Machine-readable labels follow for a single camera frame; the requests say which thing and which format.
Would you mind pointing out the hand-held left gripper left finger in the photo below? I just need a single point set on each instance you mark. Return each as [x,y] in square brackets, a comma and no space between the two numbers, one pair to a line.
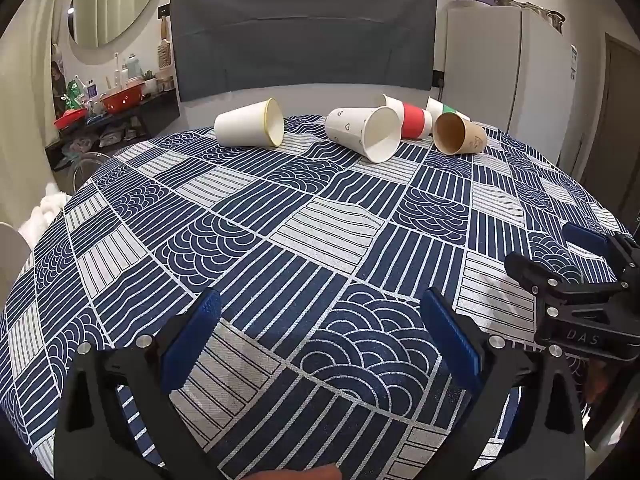
[192,340]

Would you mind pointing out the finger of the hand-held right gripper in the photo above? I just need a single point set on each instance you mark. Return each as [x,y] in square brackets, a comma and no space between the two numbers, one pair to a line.
[522,267]
[582,235]

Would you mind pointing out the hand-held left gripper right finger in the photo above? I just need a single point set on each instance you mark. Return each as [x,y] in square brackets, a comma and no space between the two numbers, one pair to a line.
[450,340]

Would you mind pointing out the brown kraft paper cup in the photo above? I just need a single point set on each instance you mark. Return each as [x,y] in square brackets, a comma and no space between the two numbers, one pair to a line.
[472,137]

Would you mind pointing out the white and green cup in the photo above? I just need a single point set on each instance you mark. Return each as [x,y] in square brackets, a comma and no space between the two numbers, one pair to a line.
[440,107]

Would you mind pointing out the white cup with red band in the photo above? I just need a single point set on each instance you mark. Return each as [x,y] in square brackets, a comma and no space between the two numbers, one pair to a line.
[415,121]

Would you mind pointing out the white cup with yellow rim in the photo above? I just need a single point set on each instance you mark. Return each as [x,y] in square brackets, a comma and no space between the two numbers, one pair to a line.
[240,125]

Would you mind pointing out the white cup with small prints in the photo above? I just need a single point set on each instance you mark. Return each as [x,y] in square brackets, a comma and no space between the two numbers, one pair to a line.
[347,127]

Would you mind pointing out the person's left hand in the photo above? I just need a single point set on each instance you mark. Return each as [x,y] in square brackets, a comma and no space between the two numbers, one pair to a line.
[305,475]

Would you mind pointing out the dark door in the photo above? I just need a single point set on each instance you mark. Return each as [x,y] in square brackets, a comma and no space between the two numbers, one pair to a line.
[622,125]

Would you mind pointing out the blue and white patterned tablecloth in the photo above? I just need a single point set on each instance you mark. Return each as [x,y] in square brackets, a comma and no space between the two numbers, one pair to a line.
[280,240]

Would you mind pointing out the white refrigerator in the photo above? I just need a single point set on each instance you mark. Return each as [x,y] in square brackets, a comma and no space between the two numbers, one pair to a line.
[500,75]

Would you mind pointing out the white fluffy cloth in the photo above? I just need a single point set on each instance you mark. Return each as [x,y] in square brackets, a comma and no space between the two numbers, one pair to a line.
[45,215]

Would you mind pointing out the white chair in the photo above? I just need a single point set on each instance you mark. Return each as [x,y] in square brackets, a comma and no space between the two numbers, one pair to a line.
[12,260]

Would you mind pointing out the clear plastic chair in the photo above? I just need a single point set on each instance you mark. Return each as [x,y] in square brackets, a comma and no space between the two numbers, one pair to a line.
[90,170]

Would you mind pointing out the black side shelf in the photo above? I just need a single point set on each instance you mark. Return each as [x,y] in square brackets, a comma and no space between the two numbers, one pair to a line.
[155,110]

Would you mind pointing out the red bowl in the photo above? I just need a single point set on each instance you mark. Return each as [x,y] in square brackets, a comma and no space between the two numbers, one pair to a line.
[122,100]

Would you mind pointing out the red tray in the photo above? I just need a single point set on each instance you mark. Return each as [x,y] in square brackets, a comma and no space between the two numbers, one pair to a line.
[70,119]

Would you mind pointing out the pale green kettle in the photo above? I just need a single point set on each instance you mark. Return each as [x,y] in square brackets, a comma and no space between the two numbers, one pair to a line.
[132,67]

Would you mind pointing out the wooden brush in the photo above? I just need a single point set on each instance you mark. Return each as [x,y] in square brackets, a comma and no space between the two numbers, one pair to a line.
[165,55]

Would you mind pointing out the beige curtain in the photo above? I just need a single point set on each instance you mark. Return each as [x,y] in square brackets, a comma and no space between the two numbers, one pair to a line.
[27,85]

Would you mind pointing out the grey cloth cover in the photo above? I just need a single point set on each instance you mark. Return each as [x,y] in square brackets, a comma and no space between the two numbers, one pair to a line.
[300,35]

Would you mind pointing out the black wall socket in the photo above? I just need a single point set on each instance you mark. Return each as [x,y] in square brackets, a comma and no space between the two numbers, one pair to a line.
[438,78]

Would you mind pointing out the oval wall mirror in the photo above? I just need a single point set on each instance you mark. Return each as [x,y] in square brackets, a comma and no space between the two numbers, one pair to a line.
[117,0]

